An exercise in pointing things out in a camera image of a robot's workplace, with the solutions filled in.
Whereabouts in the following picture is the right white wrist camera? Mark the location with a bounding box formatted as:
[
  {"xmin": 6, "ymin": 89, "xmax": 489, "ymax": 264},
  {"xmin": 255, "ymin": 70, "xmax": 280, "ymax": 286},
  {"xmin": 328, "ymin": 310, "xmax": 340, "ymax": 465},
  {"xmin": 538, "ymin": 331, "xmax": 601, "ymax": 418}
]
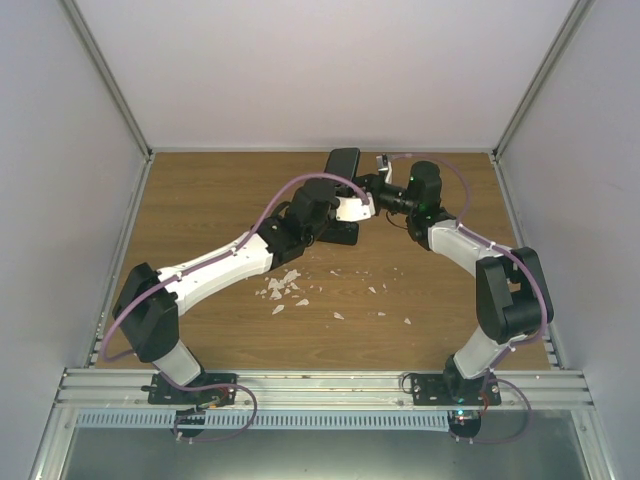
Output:
[{"xmin": 376, "ymin": 154, "xmax": 393, "ymax": 184}]

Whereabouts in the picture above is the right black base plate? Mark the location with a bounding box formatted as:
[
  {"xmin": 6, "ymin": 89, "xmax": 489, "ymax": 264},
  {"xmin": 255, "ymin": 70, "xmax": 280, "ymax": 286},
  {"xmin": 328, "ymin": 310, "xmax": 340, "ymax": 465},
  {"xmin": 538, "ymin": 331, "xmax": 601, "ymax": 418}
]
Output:
[{"xmin": 399, "ymin": 371, "xmax": 502, "ymax": 407}]

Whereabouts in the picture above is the right aluminium corner post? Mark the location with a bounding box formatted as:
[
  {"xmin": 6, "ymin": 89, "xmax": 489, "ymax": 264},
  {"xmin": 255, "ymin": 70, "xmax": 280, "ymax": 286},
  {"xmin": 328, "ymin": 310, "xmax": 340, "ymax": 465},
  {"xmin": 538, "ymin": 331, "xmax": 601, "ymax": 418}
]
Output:
[{"xmin": 490, "ymin": 0, "xmax": 594, "ymax": 163}]

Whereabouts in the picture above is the aluminium front rail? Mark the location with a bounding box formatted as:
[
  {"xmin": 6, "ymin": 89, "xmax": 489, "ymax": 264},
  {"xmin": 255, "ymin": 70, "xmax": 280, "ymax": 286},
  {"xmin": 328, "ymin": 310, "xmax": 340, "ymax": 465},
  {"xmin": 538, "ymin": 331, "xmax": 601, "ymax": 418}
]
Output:
[{"xmin": 55, "ymin": 369, "xmax": 594, "ymax": 410}]

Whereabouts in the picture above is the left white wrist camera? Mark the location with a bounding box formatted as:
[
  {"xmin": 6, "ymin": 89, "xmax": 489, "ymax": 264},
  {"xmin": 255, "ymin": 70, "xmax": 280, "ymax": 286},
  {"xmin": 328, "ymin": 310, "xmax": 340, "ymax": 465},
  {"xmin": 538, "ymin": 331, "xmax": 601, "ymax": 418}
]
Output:
[{"xmin": 335, "ymin": 195, "xmax": 376, "ymax": 222}]

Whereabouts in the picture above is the purple cable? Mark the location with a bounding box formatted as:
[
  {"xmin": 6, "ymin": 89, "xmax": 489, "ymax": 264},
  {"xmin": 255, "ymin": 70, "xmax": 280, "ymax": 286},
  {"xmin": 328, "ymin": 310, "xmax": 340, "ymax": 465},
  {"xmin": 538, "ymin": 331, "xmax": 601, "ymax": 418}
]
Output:
[
  {"xmin": 387, "ymin": 153, "xmax": 546, "ymax": 351},
  {"xmin": 99, "ymin": 172, "xmax": 374, "ymax": 364}
]

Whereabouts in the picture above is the aluminium corner post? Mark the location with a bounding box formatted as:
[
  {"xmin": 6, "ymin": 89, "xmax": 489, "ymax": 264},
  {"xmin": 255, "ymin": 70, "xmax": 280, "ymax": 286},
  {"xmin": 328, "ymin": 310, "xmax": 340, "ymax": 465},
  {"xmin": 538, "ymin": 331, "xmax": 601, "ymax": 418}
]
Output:
[
  {"xmin": 490, "ymin": 0, "xmax": 594, "ymax": 163},
  {"xmin": 59, "ymin": 0, "xmax": 153, "ymax": 162}
]

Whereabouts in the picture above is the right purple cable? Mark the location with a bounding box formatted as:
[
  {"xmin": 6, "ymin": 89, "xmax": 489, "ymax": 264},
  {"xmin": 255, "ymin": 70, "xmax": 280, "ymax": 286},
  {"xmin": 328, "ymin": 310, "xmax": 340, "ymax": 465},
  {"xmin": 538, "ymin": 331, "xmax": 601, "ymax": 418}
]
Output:
[{"xmin": 387, "ymin": 153, "xmax": 546, "ymax": 351}]

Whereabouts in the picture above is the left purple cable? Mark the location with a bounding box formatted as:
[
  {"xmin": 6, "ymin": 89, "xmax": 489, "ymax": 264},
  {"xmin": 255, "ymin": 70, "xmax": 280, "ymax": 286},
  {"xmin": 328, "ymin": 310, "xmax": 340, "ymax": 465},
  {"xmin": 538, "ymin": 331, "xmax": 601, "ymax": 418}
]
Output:
[{"xmin": 99, "ymin": 172, "xmax": 374, "ymax": 364}]

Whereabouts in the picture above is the grey slotted cable duct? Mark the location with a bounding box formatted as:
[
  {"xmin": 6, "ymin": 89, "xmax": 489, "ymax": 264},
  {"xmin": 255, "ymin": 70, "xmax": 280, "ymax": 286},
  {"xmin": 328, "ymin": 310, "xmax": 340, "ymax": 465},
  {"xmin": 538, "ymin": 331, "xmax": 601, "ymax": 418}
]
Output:
[{"xmin": 76, "ymin": 409, "xmax": 449, "ymax": 432}]

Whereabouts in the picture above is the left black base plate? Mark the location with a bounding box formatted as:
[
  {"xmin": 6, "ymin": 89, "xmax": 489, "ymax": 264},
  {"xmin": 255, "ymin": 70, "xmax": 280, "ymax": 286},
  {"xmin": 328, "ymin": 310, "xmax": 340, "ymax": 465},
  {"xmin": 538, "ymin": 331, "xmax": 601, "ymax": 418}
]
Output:
[{"xmin": 141, "ymin": 372, "xmax": 238, "ymax": 408}]

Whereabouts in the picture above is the white debris pile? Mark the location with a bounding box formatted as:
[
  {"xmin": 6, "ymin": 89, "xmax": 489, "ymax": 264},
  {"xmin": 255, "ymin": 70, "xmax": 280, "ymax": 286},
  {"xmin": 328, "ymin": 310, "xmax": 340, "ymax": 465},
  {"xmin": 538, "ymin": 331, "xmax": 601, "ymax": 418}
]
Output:
[{"xmin": 254, "ymin": 269, "xmax": 310, "ymax": 316}]

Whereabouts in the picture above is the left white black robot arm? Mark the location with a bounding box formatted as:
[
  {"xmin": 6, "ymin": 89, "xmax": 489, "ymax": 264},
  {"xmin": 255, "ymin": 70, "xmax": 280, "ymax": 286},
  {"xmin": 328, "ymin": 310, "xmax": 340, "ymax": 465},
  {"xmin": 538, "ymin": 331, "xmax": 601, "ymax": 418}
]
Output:
[{"xmin": 103, "ymin": 173, "xmax": 354, "ymax": 404}]

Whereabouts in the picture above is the left aluminium corner post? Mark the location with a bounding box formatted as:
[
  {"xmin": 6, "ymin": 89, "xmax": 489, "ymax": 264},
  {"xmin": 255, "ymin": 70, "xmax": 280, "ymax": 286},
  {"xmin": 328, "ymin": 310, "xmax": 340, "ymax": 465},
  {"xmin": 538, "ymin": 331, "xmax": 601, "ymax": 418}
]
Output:
[{"xmin": 59, "ymin": 0, "xmax": 153, "ymax": 162}]

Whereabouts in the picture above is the black phone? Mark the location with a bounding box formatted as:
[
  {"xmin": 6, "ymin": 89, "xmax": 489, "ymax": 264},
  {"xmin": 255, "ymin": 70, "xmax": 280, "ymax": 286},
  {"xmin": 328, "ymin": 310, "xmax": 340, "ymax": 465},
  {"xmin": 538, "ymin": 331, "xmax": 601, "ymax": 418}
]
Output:
[
  {"xmin": 318, "ymin": 222, "xmax": 359, "ymax": 246},
  {"xmin": 324, "ymin": 147, "xmax": 361, "ymax": 180}
]

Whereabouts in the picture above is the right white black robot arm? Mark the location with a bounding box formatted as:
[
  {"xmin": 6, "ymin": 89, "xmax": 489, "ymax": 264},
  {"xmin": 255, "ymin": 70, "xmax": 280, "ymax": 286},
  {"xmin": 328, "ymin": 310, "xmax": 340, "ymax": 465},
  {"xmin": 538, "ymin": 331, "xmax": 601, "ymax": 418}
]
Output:
[{"xmin": 354, "ymin": 155, "xmax": 553, "ymax": 405}]

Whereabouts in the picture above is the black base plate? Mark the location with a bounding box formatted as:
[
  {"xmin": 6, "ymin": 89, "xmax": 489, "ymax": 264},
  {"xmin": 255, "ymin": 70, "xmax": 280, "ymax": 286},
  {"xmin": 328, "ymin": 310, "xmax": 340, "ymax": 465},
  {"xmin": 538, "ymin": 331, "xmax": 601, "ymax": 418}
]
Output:
[
  {"xmin": 141, "ymin": 372, "xmax": 238, "ymax": 408},
  {"xmin": 399, "ymin": 371, "xmax": 502, "ymax": 407}
]

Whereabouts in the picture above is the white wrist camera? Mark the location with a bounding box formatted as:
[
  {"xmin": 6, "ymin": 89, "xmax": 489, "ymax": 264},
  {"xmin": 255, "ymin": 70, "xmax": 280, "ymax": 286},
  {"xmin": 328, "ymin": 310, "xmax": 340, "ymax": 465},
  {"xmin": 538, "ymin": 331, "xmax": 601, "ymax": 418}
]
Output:
[
  {"xmin": 335, "ymin": 195, "xmax": 376, "ymax": 222},
  {"xmin": 376, "ymin": 154, "xmax": 393, "ymax": 184}
]

